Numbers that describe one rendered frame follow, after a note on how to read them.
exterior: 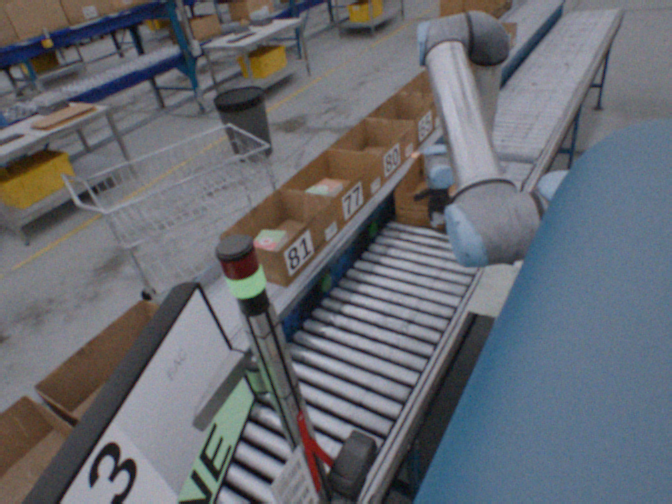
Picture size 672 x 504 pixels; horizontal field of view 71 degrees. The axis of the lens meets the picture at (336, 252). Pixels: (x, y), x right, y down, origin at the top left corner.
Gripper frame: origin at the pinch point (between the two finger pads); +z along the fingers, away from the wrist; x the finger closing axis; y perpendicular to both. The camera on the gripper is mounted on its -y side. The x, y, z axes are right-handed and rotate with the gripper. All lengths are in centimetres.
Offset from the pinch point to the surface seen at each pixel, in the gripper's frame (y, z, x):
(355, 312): -8, 6, -58
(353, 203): -29.4, -15.4, -17.1
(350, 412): 12, 8, -96
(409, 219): -12.9, 1.2, 2.5
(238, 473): -7, 8, -128
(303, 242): -29, -19, -54
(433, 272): 10.0, 5.8, -25.4
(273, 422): -8, 8, -110
